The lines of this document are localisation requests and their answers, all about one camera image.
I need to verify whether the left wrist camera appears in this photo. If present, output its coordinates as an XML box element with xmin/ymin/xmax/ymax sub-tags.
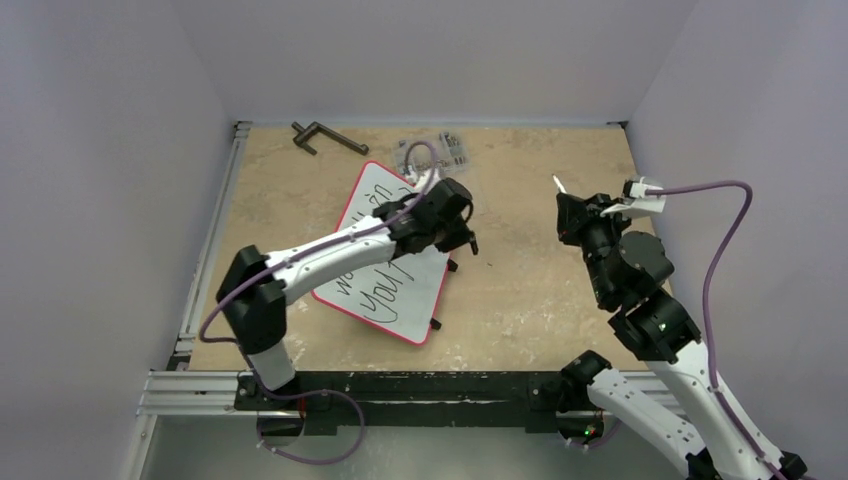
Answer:
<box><xmin>404</xmin><ymin>168</ymin><xmax>439</xmax><ymax>193</ymax></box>

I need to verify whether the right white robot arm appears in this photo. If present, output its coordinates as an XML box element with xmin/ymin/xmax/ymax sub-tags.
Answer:
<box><xmin>556</xmin><ymin>193</ymin><xmax>807</xmax><ymax>479</ymax></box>

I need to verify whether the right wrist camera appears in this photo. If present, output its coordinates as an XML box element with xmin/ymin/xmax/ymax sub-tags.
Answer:
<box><xmin>600</xmin><ymin>175</ymin><xmax>666</xmax><ymax>219</ymax></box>

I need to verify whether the black metal clamp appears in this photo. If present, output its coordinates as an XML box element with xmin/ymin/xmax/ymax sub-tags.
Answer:
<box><xmin>291</xmin><ymin>122</ymin><xmax>370</xmax><ymax>156</ymax></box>

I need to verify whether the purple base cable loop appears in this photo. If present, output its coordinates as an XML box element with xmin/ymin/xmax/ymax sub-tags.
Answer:
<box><xmin>256</xmin><ymin>387</ymin><xmax>367</xmax><ymax>465</ymax></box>

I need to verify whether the aluminium frame rail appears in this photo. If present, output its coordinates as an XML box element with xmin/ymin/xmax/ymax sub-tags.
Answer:
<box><xmin>136</xmin><ymin>120</ymin><xmax>254</xmax><ymax>420</ymax></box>

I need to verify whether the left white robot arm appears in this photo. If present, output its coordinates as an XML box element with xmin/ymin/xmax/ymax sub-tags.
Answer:
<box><xmin>213</xmin><ymin>178</ymin><xmax>476</xmax><ymax>409</ymax></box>

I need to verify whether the clear plastic parts box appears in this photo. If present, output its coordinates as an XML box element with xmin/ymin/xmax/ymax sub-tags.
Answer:
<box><xmin>391</xmin><ymin>130</ymin><xmax>490</xmax><ymax>215</ymax></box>

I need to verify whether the white whiteboard marker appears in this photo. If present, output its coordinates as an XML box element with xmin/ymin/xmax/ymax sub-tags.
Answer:
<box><xmin>552</xmin><ymin>174</ymin><xmax>567</xmax><ymax>194</ymax></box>

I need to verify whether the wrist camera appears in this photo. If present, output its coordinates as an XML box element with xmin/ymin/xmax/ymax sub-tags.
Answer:
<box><xmin>404</xmin><ymin>168</ymin><xmax>439</xmax><ymax>193</ymax></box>
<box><xmin>600</xmin><ymin>175</ymin><xmax>666</xmax><ymax>219</ymax></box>

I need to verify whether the red framed whiteboard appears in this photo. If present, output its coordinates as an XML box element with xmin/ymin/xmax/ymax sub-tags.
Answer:
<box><xmin>312</xmin><ymin>161</ymin><xmax>450</xmax><ymax>345</ymax></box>

